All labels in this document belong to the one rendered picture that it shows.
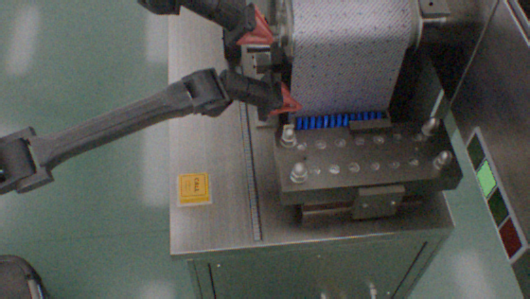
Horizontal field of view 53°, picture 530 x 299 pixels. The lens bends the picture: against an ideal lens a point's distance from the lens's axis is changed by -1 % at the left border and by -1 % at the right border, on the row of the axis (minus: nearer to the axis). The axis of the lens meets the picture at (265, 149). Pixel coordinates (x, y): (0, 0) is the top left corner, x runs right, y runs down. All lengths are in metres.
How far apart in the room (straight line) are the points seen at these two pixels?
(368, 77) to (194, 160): 0.47
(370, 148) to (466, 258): 1.20
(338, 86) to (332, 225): 0.32
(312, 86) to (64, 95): 1.82
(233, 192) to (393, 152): 0.38
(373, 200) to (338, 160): 0.12
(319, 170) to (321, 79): 0.20
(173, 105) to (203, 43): 0.57
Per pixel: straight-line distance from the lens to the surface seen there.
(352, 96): 1.24
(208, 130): 1.40
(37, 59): 3.04
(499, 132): 1.02
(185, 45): 1.61
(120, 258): 2.26
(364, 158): 1.21
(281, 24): 1.10
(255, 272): 1.37
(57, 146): 1.07
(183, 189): 1.28
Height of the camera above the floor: 2.02
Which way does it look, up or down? 55 degrees down
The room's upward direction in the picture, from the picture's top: 1 degrees clockwise
